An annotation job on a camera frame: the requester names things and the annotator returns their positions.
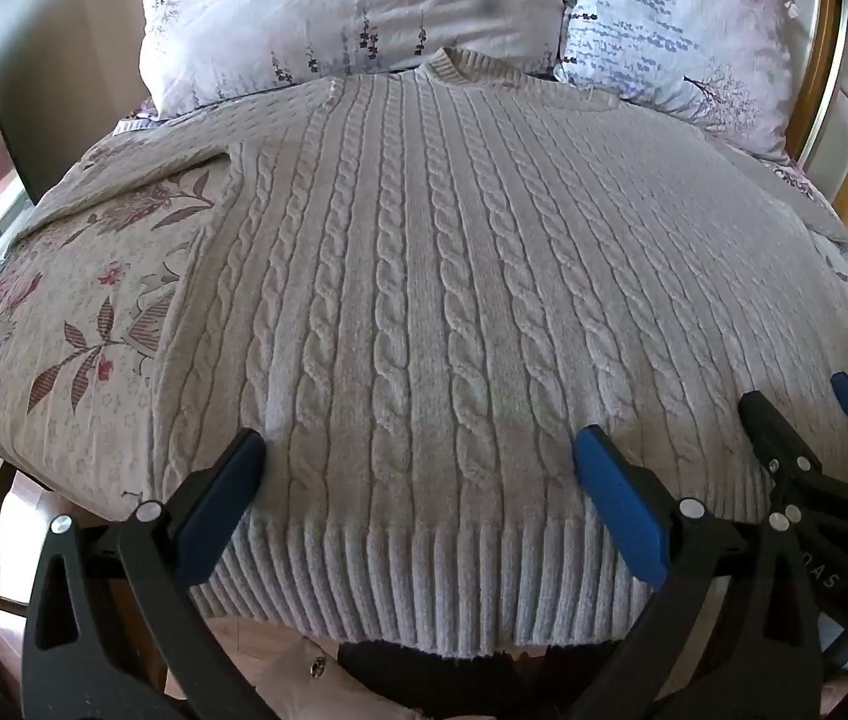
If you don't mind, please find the dark cloth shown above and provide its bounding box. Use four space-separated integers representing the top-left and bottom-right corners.
335 637 591 720

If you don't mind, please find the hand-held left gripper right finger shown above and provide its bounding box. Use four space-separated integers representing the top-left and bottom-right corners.
572 424 822 720

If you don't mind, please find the dark flat panel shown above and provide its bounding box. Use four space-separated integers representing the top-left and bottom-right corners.
0 0 149 205

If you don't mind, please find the grey cable knit sweater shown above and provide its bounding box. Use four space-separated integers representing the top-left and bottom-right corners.
14 46 848 650

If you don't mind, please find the floral bedspread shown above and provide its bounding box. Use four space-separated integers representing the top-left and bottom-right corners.
0 114 848 522

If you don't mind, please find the white floral pillow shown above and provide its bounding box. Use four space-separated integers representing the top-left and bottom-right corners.
139 0 576 122

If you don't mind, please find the blue print pillow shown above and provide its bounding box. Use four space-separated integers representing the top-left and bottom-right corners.
554 0 806 163

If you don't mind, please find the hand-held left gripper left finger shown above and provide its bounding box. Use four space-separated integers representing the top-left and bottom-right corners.
22 427 269 720

